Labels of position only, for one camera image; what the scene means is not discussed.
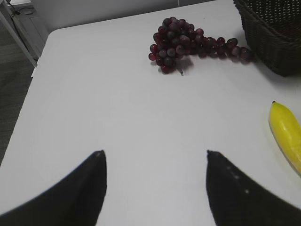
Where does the grey metal frame leg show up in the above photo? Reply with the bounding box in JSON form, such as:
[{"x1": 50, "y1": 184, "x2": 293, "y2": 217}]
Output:
[{"x1": 0, "y1": 5, "x2": 37, "y2": 68}]

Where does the dark red grape bunch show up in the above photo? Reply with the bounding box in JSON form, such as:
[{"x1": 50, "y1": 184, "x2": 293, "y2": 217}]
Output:
[{"x1": 148, "y1": 16, "x2": 254, "y2": 74}]

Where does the black wicker basket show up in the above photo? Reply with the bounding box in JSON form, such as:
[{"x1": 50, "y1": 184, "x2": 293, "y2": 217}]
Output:
[{"x1": 234, "y1": 0, "x2": 301, "y2": 77}]

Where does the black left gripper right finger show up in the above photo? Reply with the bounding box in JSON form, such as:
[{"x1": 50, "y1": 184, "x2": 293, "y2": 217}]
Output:
[{"x1": 206, "y1": 150, "x2": 301, "y2": 226}]

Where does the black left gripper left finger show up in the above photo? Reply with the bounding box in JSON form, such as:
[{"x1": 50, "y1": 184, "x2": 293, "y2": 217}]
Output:
[{"x1": 0, "y1": 150, "x2": 107, "y2": 226}]

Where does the yellow banana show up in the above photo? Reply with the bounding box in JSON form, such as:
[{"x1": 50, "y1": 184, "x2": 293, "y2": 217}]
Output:
[{"x1": 269, "y1": 101, "x2": 301, "y2": 174}]

